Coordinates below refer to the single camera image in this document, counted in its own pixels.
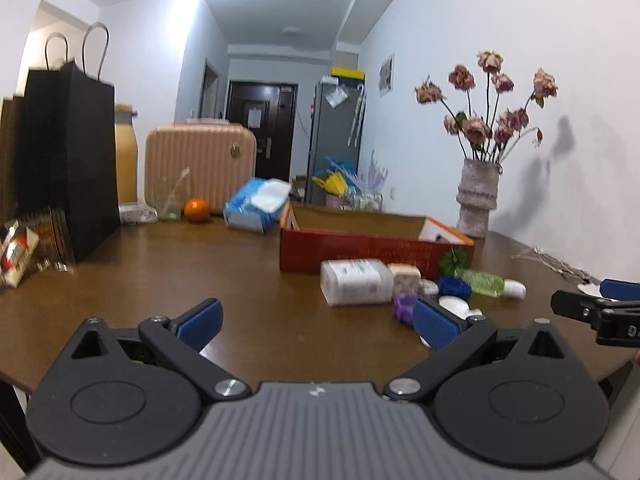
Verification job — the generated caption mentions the dried pink roses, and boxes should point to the dried pink roses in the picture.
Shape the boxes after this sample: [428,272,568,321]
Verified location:
[413,50,559,166]

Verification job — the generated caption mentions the pink ribbed suitcase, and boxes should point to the pink ribbed suitcase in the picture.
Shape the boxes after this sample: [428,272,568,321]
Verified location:
[144,119,257,216]

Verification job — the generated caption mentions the green clear plastic bottle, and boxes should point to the green clear plastic bottle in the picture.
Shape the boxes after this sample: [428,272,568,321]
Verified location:
[462,268,527,300]

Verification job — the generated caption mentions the blue and yellow plastic items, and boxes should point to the blue and yellow plastic items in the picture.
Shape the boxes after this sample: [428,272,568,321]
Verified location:
[310,156,359,196]

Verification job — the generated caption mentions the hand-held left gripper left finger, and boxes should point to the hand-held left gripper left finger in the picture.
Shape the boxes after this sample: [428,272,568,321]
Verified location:
[66,298,252,402]

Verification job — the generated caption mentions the dark paper bag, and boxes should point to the dark paper bag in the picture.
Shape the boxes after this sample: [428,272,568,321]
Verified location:
[0,94,27,223]

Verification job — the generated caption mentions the red cardboard box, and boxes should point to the red cardboard box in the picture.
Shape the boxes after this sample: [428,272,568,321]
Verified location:
[278,203,475,281]

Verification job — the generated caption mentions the brown snack packets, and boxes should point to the brown snack packets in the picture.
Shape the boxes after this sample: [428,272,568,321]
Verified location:
[20,207,76,272]

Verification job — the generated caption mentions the blue wet wipes pack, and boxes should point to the blue wet wipes pack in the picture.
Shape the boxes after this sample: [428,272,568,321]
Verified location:
[222,178,293,235]

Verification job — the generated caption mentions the white red snack packet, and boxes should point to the white red snack packet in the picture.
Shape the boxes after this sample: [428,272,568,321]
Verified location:
[0,224,40,289]

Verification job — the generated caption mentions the large black paper bag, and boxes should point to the large black paper bag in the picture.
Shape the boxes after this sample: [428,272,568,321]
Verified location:
[19,22,121,264]

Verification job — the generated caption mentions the large white plastic bottle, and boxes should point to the large white plastic bottle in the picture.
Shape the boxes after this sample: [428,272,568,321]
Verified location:
[319,258,395,307]

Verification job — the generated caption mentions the grey refrigerator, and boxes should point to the grey refrigerator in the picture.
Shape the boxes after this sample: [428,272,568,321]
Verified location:
[305,81,366,206]

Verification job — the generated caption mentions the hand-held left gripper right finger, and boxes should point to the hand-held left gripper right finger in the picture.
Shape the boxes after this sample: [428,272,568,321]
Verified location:
[383,299,568,404]

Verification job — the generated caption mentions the yellow thermos jug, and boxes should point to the yellow thermos jug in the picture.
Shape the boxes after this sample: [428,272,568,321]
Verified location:
[113,104,139,206]

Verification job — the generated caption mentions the clear drinking glass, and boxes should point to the clear drinking glass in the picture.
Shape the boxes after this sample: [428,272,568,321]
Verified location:
[154,167,191,222]

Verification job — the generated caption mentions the pink textured vase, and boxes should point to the pink textured vase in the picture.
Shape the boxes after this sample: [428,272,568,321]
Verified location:
[455,158,501,240]

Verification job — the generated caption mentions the dark brown entrance door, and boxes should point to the dark brown entrance door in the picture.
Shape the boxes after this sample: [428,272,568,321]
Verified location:
[225,80,299,181]

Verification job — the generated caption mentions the grey interior door frame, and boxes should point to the grey interior door frame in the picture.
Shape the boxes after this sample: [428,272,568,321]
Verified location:
[199,58,220,119]

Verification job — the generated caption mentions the white round lid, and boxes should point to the white round lid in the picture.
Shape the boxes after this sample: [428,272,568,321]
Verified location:
[438,295,471,317]

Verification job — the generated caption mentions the white hanging umbrellas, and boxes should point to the white hanging umbrellas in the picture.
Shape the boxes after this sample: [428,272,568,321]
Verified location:
[347,84,367,147]

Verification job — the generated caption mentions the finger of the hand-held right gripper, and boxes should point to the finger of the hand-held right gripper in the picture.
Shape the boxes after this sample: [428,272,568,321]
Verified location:
[599,278,640,303]
[550,289,609,330]

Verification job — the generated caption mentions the orange fruit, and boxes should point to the orange fruit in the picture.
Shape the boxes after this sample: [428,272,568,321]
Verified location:
[183,198,210,223]

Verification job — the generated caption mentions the rack with small bottles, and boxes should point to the rack with small bottles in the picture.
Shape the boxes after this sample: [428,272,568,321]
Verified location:
[350,189,385,212]

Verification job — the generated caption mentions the white wired earphones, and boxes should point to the white wired earphones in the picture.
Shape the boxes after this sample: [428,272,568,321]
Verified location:
[510,246,594,281]

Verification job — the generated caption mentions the beige square capped jar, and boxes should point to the beige square capped jar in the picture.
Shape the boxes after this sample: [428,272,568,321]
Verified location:
[387,263,422,299]

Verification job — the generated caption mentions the clear purple umbrella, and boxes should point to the clear purple umbrella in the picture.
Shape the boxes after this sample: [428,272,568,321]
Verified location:
[357,149,391,192]

